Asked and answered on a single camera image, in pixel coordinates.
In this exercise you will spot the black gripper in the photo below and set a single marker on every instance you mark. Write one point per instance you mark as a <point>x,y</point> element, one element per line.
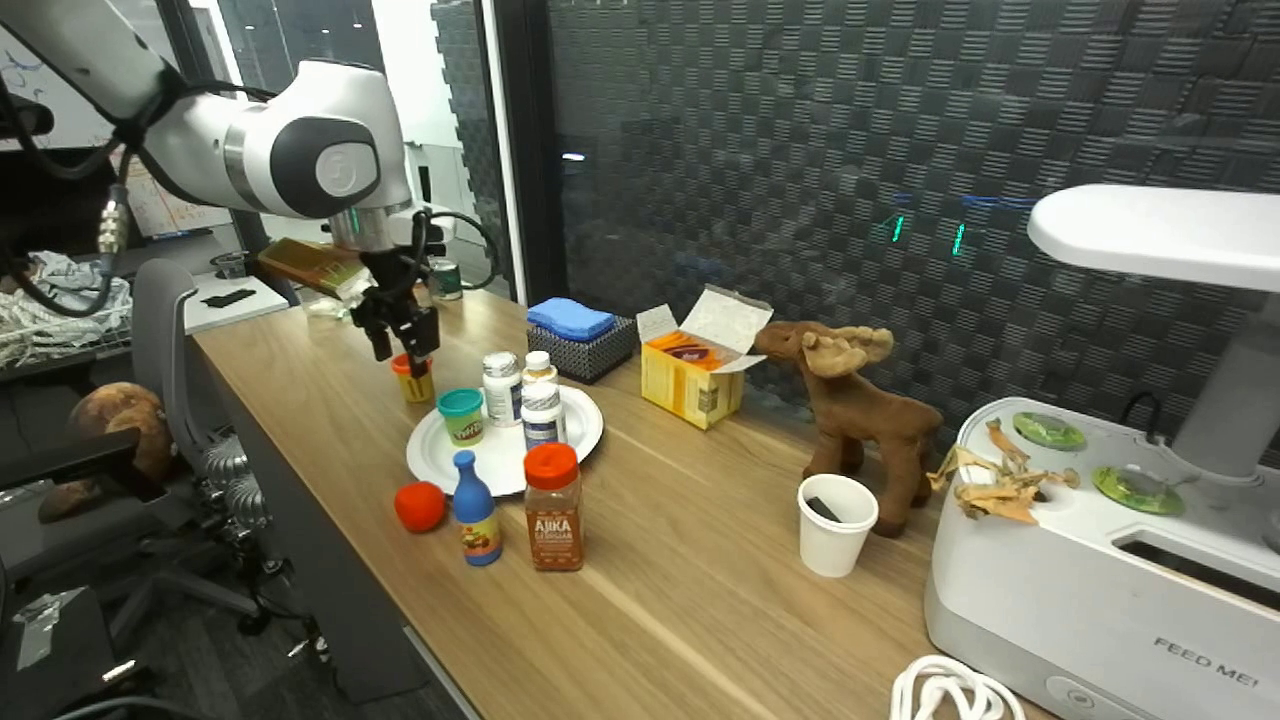
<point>398,284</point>

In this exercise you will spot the teal lid dough can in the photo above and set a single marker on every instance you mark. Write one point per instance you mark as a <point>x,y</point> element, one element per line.
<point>462,414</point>

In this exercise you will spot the blue label white pill bottle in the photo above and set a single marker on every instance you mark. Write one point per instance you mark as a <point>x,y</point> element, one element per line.
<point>501,386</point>
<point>543,414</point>

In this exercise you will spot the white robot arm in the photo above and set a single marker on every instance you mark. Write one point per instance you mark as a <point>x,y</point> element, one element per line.
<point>252,145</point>

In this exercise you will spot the white paper plate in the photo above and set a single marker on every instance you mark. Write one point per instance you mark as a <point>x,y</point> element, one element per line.
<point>501,462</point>

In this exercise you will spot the blue sponge cloth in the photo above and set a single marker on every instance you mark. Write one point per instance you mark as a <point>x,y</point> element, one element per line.
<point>568,316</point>

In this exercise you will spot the small blue top bottle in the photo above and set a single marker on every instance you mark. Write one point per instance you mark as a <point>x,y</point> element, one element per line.
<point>479,515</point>

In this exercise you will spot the orange lid spice jar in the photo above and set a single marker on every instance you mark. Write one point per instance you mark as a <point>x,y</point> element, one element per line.
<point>553,515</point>

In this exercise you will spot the black office chair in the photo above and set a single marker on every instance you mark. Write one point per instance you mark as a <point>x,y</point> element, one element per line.
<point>222,521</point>

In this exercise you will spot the yellow cardboard box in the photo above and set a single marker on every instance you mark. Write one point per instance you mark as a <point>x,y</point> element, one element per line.
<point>686,381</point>

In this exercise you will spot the brown fuzzy object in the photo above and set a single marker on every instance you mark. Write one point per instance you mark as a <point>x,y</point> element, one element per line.
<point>122,427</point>

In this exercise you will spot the grey crumpled cloth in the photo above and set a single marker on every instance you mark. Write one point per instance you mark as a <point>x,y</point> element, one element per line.
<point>63,311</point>

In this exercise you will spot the brown moose plush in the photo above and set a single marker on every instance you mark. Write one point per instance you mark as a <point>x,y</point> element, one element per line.
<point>864,421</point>

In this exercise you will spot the white paper cup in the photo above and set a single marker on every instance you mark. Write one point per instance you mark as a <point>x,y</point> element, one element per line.
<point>839,524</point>

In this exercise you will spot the white countertop garden appliance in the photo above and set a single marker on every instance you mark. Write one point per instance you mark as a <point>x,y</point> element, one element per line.
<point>1104,586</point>

